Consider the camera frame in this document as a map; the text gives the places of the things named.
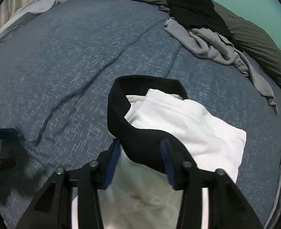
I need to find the grey knit sweater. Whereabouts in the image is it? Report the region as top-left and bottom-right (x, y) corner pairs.
(165, 17), (279, 114)

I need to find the black garment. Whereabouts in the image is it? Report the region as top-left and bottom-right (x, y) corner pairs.
(166, 0), (235, 43)

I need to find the dark grey long pillow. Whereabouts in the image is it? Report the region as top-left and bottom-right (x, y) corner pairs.
(132, 0), (281, 88)

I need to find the light grey blanket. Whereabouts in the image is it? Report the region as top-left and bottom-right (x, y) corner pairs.
(0, 0), (68, 46)

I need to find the blue patterned bed sheet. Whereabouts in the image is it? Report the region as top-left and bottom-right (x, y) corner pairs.
(0, 0), (281, 228)

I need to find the white black-collared polo shirt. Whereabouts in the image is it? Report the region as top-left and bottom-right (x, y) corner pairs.
(71, 74), (247, 229)

